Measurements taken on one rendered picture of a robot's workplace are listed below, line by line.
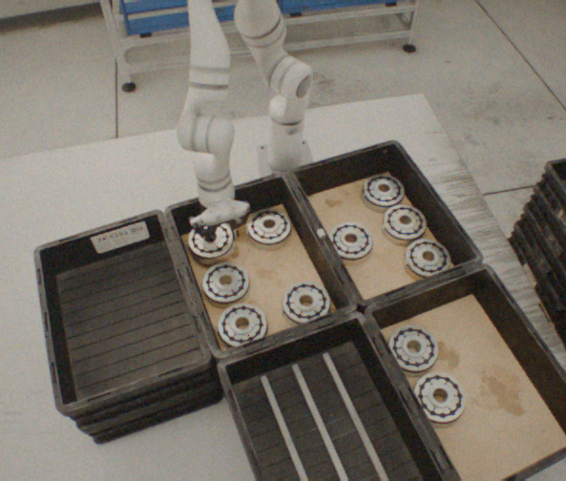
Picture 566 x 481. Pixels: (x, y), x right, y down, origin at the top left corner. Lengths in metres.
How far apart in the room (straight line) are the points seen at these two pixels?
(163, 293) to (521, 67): 2.73
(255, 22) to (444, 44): 2.54
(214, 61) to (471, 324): 0.75
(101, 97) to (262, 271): 2.11
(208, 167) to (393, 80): 2.21
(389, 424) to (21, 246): 1.07
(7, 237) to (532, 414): 1.39
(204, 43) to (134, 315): 0.60
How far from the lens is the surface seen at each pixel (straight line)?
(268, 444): 1.06
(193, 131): 0.97
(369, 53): 3.32
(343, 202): 1.34
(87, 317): 1.24
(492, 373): 1.17
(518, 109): 3.15
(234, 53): 3.07
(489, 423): 1.13
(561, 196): 1.91
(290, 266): 1.22
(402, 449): 1.07
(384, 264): 1.24
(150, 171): 1.64
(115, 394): 1.03
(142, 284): 1.24
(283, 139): 1.37
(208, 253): 1.19
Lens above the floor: 1.85
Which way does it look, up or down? 54 degrees down
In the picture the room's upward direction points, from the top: 1 degrees counter-clockwise
